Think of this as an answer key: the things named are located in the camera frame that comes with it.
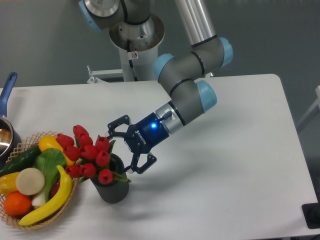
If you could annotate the yellow banana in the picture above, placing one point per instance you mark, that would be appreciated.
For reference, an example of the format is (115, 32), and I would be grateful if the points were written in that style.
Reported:
(54, 204)

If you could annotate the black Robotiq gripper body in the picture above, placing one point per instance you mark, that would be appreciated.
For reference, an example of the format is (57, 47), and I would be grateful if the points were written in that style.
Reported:
(144, 135)

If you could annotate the green bok choy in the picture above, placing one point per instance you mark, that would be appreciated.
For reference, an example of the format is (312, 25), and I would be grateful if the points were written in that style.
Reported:
(47, 163)

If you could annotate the red tulip bouquet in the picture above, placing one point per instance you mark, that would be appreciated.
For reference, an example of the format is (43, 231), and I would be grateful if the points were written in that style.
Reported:
(92, 159)

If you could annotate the dark red vegetable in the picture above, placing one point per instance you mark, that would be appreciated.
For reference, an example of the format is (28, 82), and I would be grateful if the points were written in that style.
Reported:
(55, 189)

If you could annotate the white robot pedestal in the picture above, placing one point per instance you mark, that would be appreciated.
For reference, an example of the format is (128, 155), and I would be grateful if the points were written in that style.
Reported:
(137, 33)

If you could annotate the yellow lemon squash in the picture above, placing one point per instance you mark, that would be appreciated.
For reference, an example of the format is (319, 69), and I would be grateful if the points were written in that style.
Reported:
(49, 142)

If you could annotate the blue handled saucepan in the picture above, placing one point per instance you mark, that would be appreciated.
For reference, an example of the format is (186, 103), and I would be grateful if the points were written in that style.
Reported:
(9, 138)

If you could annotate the orange fruit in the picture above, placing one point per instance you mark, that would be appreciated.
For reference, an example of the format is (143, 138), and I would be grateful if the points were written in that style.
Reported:
(17, 204)

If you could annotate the dark grey ribbed vase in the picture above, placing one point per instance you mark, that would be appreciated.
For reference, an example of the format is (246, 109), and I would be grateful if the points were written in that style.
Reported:
(116, 190)

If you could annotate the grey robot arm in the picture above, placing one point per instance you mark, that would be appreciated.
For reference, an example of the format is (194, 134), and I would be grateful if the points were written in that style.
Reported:
(188, 98)

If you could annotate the woven wicker basket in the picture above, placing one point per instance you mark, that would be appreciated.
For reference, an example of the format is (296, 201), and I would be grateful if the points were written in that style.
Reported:
(26, 144)

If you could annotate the green cucumber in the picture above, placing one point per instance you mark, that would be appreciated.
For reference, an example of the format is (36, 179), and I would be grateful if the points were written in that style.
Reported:
(22, 161)

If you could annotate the white frame at right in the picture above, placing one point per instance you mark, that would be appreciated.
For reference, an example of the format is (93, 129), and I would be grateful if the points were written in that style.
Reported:
(312, 111)

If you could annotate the black device at edge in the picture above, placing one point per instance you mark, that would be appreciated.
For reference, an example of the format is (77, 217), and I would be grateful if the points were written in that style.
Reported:
(311, 212)

